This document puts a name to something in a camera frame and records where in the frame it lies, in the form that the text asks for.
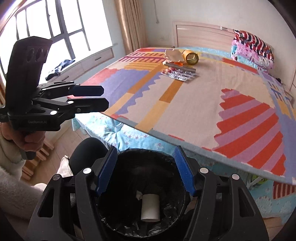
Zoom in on person's black trouser knee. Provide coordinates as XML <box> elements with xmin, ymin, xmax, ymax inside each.
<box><xmin>69</xmin><ymin>138</ymin><xmax>108</xmax><ymax>175</ymax></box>

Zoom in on wooden nightstand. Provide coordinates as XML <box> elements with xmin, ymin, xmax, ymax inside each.
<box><xmin>276</xmin><ymin>78</ymin><xmax>295</xmax><ymax>108</ymax></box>

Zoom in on wooden window seat drawers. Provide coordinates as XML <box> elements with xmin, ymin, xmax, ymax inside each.
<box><xmin>48</xmin><ymin>47</ymin><xmax>114</xmax><ymax>83</ymax></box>

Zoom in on wooden headboard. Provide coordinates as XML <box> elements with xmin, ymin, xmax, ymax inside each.
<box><xmin>173</xmin><ymin>22</ymin><xmax>235</xmax><ymax>52</ymax></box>

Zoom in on beige curtain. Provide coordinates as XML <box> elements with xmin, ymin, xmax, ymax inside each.
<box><xmin>115</xmin><ymin>0</ymin><xmax>148</xmax><ymax>54</ymax></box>

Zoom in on window with dark frame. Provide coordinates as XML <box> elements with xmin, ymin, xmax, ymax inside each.
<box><xmin>1</xmin><ymin>1</ymin><xmax>112</xmax><ymax>82</ymax></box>

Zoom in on person's left hand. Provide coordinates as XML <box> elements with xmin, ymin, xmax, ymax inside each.
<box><xmin>1</xmin><ymin>123</ymin><xmax>46</xmax><ymax>152</ymax></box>

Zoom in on pill blister packs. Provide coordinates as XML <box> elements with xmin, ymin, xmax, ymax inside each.
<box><xmin>161</xmin><ymin>67</ymin><xmax>197</xmax><ymax>82</ymax></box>

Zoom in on black trash bin with bag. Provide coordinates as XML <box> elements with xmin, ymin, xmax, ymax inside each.
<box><xmin>97</xmin><ymin>149</ymin><xmax>190</xmax><ymax>240</ymax></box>

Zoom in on white plastic tray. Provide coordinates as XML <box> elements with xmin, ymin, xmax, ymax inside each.
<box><xmin>164</xmin><ymin>49</ymin><xmax>185</xmax><ymax>63</ymax></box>

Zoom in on folded colourful quilts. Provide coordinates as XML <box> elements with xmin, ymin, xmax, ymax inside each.
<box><xmin>230</xmin><ymin>29</ymin><xmax>274</xmax><ymax>73</ymax></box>

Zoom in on yellow tape roll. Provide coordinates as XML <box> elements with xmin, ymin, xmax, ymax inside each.
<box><xmin>182</xmin><ymin>50</ymin><xmax>199</xmax><ymax>65</ymax></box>

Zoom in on orange bottle cap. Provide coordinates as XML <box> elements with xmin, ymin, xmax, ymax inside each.
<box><xmin>171</xmin><ymin>61</ymin><xmax>184</xmax><ymax>66</ymax></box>

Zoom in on dark blue cloth on sill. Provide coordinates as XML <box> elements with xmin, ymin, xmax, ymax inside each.
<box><xmin>45</xmin><ymin>59</ymin><xmax>75</xmax><ymax>81</ymax></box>

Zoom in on left forearm white sleeve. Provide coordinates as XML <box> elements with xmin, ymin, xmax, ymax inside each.
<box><xmin>0</xmin><ymin>134</ymin><xmax>48</xmax><ymax>220</ymax></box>

